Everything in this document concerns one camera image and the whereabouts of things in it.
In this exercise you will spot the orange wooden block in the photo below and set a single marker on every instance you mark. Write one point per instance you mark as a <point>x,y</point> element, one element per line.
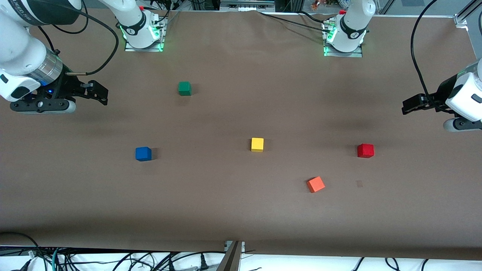
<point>315,184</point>

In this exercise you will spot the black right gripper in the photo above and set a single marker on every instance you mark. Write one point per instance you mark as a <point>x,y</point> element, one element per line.
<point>70,87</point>

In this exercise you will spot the green wooden block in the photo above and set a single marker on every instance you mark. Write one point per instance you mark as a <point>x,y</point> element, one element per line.
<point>184,88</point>

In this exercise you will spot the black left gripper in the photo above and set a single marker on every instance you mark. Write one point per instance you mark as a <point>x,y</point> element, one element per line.
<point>440,95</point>

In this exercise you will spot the brown table cover sheet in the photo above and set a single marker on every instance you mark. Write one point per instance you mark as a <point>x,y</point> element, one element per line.
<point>241,210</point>

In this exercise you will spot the grey aluminium frame rail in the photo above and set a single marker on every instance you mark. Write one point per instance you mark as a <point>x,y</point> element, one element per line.
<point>246,3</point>

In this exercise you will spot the yellow wooden block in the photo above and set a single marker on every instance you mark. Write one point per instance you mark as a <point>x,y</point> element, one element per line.
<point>257,144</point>

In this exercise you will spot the black power plug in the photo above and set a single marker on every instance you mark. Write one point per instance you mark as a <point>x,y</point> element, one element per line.
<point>204,262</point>

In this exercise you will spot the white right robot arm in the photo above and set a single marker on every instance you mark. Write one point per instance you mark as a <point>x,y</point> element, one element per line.
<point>19,49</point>

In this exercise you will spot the red wooden block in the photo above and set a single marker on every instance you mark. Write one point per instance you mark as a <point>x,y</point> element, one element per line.
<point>365,150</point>

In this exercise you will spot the blue wooden block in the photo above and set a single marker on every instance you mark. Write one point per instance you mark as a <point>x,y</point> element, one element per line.
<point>143,154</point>

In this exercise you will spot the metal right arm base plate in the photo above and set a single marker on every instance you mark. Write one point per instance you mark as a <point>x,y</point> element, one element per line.
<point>158,41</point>

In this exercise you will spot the aluminium corner profile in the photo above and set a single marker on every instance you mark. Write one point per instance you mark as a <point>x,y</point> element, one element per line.
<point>465,17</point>

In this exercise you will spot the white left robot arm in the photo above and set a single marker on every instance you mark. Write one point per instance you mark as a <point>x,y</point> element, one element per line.
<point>348,26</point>

